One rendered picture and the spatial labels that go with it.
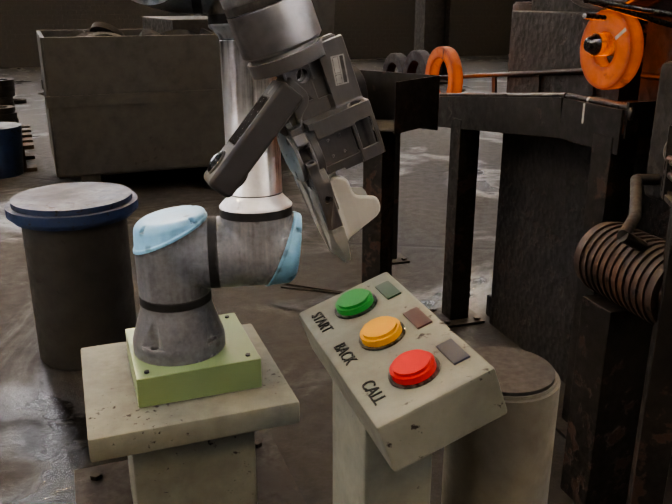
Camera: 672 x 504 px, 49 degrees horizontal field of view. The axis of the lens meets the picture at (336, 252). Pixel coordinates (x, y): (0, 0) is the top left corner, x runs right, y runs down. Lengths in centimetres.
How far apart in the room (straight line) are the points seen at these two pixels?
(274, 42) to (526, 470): 51
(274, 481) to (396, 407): 91
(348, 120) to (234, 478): 78
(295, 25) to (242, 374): 70
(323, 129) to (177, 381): 63
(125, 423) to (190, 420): 10
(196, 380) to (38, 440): 64
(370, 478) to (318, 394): 111
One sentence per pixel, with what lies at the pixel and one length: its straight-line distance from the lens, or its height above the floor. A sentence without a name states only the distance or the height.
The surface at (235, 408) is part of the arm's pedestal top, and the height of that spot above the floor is 30.
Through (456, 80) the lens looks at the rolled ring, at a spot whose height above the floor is 68.
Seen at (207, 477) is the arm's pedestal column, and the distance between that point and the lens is 130.
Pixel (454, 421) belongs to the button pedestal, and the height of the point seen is 57.
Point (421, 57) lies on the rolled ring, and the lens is 234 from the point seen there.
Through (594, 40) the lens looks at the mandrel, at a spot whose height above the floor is 82.
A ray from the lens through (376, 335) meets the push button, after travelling 69.
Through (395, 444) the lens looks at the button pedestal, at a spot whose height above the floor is 56.
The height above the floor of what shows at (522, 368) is 52.
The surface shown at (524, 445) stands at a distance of 82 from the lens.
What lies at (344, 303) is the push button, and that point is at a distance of 76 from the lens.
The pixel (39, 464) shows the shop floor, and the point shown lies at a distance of 169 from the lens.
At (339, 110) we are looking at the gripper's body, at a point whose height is 81.
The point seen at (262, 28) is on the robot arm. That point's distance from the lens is 65.
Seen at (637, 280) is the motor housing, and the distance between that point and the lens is 124.
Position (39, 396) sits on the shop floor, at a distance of 194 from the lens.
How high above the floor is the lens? 90
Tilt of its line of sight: 19 degrees down
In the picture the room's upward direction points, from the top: straight up
